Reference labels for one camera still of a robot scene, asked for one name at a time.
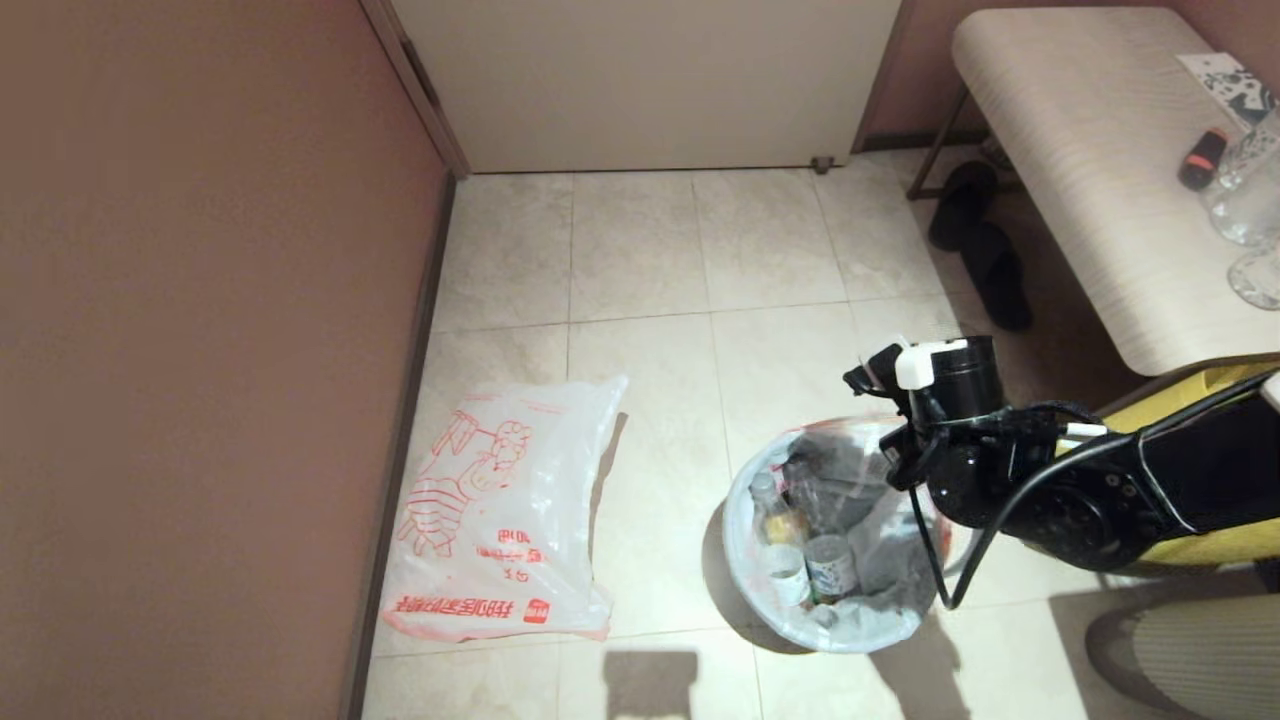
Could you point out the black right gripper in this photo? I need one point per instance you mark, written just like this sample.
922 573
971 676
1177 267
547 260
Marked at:
1050 500

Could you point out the white plastic bag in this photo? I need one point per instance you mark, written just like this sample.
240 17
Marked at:
760 590

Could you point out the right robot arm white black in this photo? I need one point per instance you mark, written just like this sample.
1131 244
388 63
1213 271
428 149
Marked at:
1220 470

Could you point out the yellow bag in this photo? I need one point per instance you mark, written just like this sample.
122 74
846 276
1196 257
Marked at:
1230 545

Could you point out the flat red printed plastic bag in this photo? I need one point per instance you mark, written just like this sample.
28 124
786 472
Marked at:
480 520

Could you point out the clear bottle yellow label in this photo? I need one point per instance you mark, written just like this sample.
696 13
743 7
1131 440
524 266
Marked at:
782 528

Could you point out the clear bottle white blue label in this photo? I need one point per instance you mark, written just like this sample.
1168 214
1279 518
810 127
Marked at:
830 568

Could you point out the black slipper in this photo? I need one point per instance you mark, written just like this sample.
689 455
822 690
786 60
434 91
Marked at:
962 205
1000 285

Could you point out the dark metal table leg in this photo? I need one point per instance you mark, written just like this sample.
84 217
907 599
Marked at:
936 148

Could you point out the beige wood grain table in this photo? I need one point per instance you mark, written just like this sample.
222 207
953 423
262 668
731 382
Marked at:
1090 170

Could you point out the grey ribbed round object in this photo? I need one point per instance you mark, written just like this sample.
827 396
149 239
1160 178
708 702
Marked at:
1190 660

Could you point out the small clear glass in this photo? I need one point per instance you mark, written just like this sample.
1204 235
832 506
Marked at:
1258 275

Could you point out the black red small device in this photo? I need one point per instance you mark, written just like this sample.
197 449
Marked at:
1200 160

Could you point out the white door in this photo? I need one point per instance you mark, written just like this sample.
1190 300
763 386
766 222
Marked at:
650 80

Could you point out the large clear glass jar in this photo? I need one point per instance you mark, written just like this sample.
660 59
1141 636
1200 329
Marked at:
1248 195

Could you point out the blue white booklet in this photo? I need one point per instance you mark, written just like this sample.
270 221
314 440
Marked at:
1225 80

